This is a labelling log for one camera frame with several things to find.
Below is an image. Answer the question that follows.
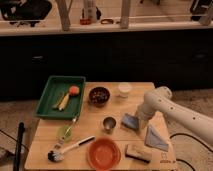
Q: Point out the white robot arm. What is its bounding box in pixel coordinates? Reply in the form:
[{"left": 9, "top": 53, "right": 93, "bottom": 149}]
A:
[{"left": 136, "top": 86, "right": 213, "bottom": 142}]

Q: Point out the folded blue cloth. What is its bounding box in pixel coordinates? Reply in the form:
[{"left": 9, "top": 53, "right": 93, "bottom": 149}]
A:
[{"left": 145, "top": 125, "right": 169, "bottom": 151}]

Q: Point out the wooden block eraser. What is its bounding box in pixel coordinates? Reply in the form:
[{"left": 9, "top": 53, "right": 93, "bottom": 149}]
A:
[{"left": 125, "top": 144, "right": 152, "bottom": 163}]

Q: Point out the small metal cup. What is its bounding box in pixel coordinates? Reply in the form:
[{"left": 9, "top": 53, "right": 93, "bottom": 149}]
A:
[{"left": 103, "top": 117, "right": 116, "bottom": 134}]

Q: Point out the white plastic cup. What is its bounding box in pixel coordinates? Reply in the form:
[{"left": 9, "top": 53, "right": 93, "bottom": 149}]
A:
[{"left": 118, "top": 82, "right": 132, "bottom": 98}]

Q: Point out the orange plastic bowl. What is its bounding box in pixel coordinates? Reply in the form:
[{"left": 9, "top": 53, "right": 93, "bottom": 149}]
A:
[{"left": 87, "top": 138, "right": 121, "bottom": 171}]

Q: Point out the dark bowl with beans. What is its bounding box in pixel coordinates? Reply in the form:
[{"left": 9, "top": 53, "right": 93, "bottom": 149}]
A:
[{"left": 89, "top": 87, "right": 110, "bottom": 107}]

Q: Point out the green spatula tool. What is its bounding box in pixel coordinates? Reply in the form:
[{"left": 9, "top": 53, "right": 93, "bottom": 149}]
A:
[{"left": 54, "top": 116, "right": 78, "bottom": 149}]

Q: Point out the green plastic tray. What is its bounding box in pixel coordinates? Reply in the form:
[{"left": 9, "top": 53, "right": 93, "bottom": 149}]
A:
[{"left": 36, "top": 76, "right": 85, "bottom": 120}]

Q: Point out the white dish brush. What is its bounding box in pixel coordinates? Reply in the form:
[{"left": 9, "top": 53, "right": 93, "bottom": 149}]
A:
[{"left": 47, "top": 136, "right": 95, "bottom": 162}]

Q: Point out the red round object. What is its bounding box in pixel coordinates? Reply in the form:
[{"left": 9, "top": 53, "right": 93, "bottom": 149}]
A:
[{"left": 80, "top": 18, "right": 92, "bottom": 25}]

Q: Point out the black pole stand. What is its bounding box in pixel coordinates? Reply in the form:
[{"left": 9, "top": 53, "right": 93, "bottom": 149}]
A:
[{"left": 13, "top": 122, "right": 25, "bottom": 171}]

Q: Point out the white bottle on ledge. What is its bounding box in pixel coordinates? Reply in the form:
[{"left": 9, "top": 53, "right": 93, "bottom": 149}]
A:
[{"left": 83, "top": 0, "right": 97, "bottom": 23}]

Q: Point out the black office chair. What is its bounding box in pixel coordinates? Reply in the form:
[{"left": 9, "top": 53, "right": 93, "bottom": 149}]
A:
[{"left": 0, "top": 0, "right": 52, "bottom": 27}]

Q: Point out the black floor cable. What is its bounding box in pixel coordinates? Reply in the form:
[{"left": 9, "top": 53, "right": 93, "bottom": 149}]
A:
[{"left": 169, "top": 132, "right": 213, "bottom": 171}]

